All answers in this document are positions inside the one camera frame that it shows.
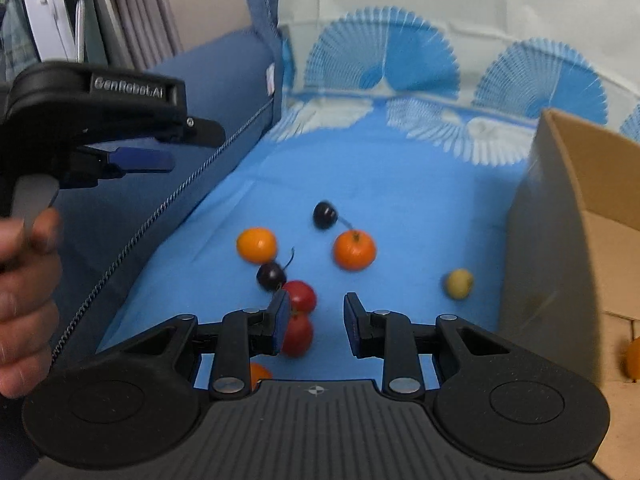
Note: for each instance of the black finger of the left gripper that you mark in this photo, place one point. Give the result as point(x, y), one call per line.
point(200, 132)

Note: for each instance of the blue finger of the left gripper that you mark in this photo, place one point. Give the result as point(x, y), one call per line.
point(141, 160)

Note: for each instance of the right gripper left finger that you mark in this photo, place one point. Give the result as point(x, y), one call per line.
point(240, 336)

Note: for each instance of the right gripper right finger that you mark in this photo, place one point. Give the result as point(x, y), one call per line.
point(388, 336)

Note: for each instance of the red tomato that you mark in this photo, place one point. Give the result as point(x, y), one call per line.
point(298, 336)
point(303, 298)

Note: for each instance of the dark cherry with stem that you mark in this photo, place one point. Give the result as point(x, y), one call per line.
point(271, 275)

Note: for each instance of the small orange tangerine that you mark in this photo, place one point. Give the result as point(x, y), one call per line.
point(257, 245)

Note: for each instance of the yellow-green longan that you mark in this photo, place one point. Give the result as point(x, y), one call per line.
point(459, 283)

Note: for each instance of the large orange tangerine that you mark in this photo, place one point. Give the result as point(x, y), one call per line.
point(632, 360)

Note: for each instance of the person's left hand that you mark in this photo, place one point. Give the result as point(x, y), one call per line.
point(31, 270)

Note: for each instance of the orange tangerine near left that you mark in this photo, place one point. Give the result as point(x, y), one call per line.
point(258, 373)

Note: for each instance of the blue denim sofa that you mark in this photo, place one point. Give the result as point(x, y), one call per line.
point(109, 232)

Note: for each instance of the orange tangerine with stem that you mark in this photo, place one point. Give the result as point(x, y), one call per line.
point(354, 249)

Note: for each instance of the dark cherry far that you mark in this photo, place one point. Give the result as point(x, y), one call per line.
point(325, 215)

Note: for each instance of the brown cardboard box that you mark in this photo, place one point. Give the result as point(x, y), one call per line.
point(571, 284)

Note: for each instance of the blue patterned table cloth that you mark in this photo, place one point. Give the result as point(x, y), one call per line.
point(414, 119)

